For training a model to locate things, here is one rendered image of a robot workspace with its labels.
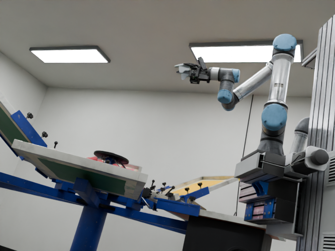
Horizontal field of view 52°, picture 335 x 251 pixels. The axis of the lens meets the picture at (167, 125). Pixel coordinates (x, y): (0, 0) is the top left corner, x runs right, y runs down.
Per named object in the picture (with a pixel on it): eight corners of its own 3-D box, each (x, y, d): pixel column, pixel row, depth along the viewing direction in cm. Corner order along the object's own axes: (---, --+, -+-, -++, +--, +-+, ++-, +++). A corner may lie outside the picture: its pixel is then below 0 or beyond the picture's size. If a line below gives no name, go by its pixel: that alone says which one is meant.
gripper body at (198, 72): (187, 75, 186) (208, 76, 182) (190, 62, 190) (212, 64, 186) (189, 83, 192) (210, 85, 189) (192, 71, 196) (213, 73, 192)
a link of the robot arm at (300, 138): (310, 111, 213) (288, 186, 205) (319, 118, 219) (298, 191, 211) (294, 111, 223) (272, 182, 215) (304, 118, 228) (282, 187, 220)
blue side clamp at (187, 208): (200, 217, 217) (202, 206, 219) (198, 216, 213) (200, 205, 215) (158, 209, 230) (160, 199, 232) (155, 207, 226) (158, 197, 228)
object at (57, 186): (160, 218, 295) (164, 204, 299) (115, 199, 229) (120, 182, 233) (85, 202, 330) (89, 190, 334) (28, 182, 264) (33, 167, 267)
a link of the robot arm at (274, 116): (284, 138, 171) (296, 47, 189) (285, 127, 158) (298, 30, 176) (259, 135, 175) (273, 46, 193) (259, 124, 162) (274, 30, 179)
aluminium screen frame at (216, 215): (285, 241, 243) (286, 236, 244) (278, 231, 193) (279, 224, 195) (184, 220, 276) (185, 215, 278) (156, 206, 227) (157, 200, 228)
